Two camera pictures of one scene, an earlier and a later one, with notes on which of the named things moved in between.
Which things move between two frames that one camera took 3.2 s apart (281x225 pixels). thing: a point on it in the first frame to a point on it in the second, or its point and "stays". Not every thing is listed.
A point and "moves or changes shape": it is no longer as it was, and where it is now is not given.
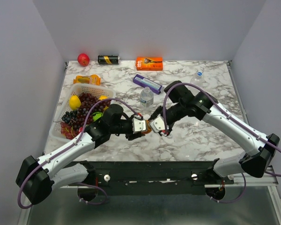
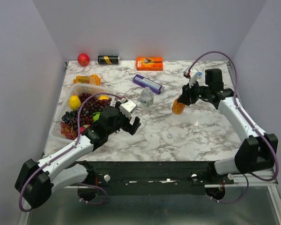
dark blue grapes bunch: [68, 116] stays
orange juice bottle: [149, 129] moves or changes shape
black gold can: [108, 59] stays
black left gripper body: [129, 135] to [122, 122]
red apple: [83, 59] stays
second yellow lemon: [75, 102] stays
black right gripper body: [173, 114] to [196, 92]
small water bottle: [146, 98] stays
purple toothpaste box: [144, 82] stays
